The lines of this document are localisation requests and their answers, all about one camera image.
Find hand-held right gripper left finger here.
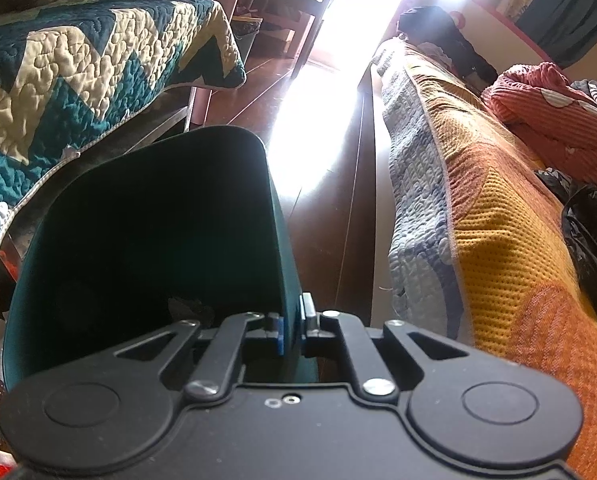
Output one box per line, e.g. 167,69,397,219
114,311,286,397

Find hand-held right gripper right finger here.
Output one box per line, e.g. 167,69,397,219
300,292,473,397

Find blue white quilted mattress pad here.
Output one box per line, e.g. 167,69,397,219
373,40,473,347

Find orange yellow quilted bed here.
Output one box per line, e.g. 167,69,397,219
397,42,597,480

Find black jacket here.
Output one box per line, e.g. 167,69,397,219
535,167,597,322

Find wooden chair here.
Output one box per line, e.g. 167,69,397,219
213,0,350,61

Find dark cloth pile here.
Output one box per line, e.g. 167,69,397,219
397,6,499,94

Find teal zigzag quilt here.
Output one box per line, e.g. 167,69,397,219
0,0,248,288

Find metal bed frame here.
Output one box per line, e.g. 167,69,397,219
76,87,199,158

